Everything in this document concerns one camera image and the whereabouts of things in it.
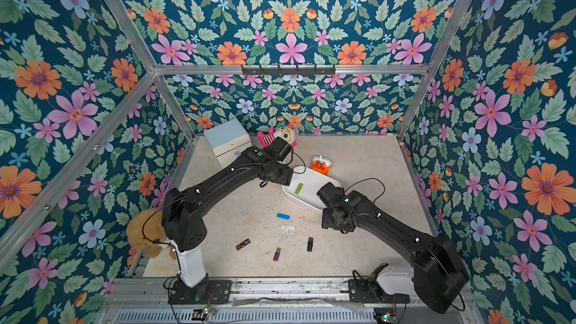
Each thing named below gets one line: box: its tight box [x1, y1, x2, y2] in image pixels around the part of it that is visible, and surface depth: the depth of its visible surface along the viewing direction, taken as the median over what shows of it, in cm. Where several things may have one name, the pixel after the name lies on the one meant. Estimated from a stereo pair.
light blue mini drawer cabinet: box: [203, 118, 253, 169], surface depth 103 cm
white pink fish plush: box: [257, 125, 300, 150], surface depth 113 cm
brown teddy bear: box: [126, 208, 177, 261], surface depth 71 cm
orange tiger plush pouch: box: [310, 154, 333, 176], surface depth 103 cm
